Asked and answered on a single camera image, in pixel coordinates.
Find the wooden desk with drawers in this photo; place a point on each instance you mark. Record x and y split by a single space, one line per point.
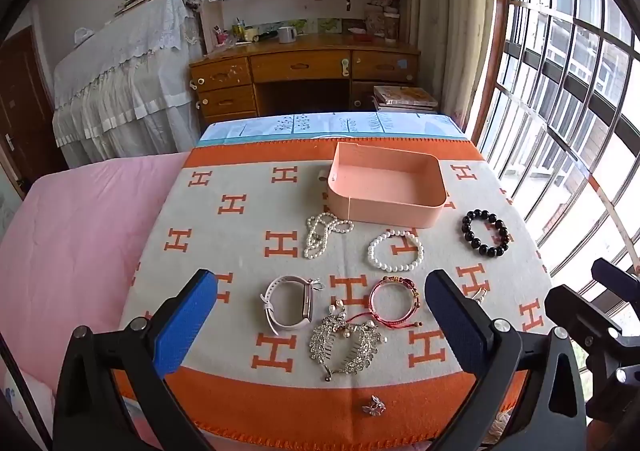
300 66

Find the red tissue box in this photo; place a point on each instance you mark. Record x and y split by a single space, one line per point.
361 33

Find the blue tree-print sheet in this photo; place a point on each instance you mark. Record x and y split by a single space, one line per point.
260 128

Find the beige curtain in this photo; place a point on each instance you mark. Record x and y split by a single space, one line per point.
450 31

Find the pink bed sheet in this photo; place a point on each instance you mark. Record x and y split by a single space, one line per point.
75 231

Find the pink pen cup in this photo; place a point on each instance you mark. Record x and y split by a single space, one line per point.
221 38

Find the brown wooden door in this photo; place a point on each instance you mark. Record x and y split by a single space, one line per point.
25 106

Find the silver rhinestone hair comb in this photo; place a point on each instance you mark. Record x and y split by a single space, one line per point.
322 338

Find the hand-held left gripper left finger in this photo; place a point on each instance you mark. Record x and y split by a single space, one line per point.
185 321

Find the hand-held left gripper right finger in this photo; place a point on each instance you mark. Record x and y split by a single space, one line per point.
455 321

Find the piano under white cover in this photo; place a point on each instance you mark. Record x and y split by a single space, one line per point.
125 71

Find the small silver brooch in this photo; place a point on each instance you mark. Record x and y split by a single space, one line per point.
374 406

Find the white mug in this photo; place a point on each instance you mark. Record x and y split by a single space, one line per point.
287 35

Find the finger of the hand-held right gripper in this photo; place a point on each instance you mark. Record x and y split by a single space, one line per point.
612 276
575 311

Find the pink plastic box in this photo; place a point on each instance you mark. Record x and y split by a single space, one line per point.
390 208

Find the stack of magazines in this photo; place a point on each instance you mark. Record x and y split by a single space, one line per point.
405 97

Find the window with metal grille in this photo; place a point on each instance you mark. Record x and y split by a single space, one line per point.
565 81

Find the orange and beige printed blanket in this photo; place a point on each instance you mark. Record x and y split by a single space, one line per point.
240 251

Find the tall jar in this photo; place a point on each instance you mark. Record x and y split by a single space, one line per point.
391 27

